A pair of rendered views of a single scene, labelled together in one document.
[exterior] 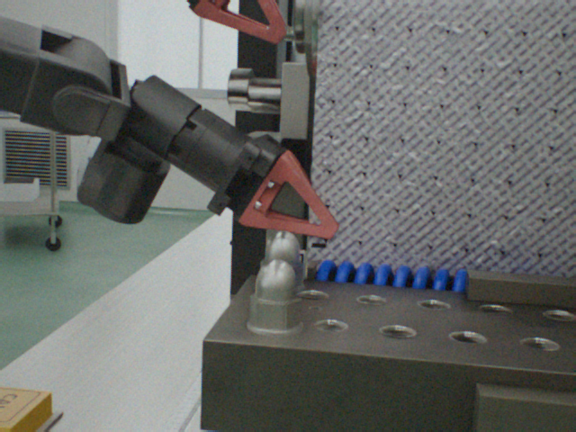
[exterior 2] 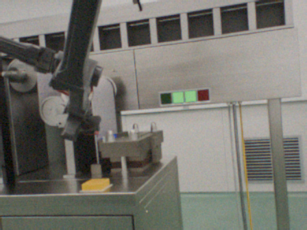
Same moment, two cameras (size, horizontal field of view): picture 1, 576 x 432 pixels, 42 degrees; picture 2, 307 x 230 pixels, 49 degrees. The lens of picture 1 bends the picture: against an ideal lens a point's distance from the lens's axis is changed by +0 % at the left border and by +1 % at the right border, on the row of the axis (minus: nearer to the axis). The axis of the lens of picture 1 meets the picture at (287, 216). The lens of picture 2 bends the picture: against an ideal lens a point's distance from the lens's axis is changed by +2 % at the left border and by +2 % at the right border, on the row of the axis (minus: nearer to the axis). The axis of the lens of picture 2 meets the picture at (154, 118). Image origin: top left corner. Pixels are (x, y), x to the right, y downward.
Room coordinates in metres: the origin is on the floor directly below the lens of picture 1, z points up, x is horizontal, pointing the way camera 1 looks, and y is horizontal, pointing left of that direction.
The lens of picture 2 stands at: (0.19, 1.32, 1.18)
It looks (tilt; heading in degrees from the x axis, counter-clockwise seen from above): 3 degrees down; 278
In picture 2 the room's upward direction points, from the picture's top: 5 degrees counter-clockwise
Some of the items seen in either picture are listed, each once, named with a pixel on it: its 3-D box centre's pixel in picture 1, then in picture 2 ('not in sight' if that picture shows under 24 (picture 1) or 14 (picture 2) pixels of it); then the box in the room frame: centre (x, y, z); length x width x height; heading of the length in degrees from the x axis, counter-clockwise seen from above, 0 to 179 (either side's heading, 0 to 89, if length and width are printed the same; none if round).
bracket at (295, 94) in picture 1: (274, 219); (68, 139); (0.73, 0.01, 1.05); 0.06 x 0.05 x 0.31; 82
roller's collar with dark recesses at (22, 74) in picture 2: not in sight; (17, 74); (0.94, -0.03, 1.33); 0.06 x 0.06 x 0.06; 82
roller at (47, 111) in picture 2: not in sight; (68, 109); (0.79, -0.16, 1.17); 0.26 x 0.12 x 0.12; 82
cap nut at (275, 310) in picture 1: (275, 293); (132, 134); (0.47, 0.01, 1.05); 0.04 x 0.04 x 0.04
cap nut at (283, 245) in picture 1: (282, 258); (109, 135); (0.56, 0.00, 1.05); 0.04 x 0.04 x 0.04
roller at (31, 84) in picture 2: not in sight; (40, 77); (0.92, -0.19, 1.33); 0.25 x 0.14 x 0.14; 82
